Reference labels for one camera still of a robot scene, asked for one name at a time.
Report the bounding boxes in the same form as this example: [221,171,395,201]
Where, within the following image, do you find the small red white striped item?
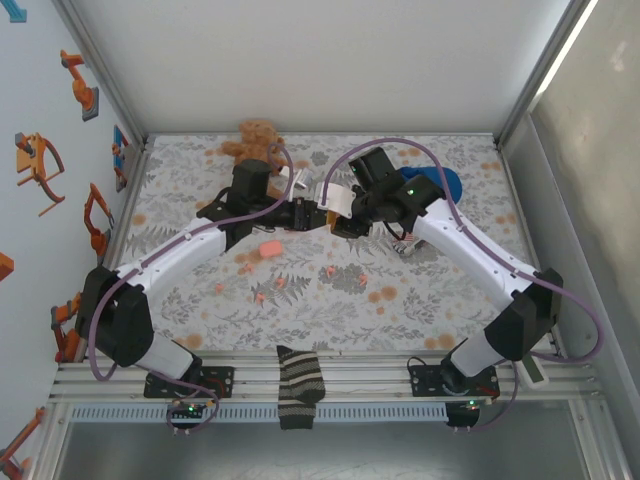
[392,234,419,257]

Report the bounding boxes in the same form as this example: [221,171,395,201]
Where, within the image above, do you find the brown teddy bear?
[221,118,287,200]

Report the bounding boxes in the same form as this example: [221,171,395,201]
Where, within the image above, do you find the blue cloth pouch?
[397,164,464,205]

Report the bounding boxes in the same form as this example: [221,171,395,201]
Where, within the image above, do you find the floral patterned tablecloth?
[107,133,551,354]

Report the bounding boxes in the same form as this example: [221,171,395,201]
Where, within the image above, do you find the wide aluminium extrusion rails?
[49,349,601,404]

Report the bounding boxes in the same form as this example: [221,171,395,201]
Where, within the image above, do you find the striped black beige sock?
[276,344,327,431]

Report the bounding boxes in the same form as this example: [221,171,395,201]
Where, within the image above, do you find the circuit board with green light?
[446,398,494,429]
[167,402,209,421]

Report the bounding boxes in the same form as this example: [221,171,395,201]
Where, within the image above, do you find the white device with display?
[517,352,551,390]

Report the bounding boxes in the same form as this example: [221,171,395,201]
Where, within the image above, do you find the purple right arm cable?
[319,137,606,362]

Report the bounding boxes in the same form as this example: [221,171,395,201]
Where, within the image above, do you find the blue orange wall sticker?
[110,124,131,194]

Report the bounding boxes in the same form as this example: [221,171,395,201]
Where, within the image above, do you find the aluminium frame rail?
[499,142,566,361]
[82,142,151,361]

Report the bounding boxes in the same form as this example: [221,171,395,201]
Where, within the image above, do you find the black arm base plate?
[408,364,501,400]
[143,365,236,400]

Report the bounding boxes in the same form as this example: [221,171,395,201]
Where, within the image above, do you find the white slotted cable duct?
[69,403,449,422]

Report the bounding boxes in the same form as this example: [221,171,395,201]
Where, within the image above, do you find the aluminium frame post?
[52,0,150,149]
[494,0,599,149]

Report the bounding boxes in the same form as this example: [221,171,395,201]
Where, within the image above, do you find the orange gripper wall sticker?
[13,132,67,217]

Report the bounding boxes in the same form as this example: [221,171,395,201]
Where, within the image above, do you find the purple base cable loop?
[166,394,222,437]
[452,362,521,434]

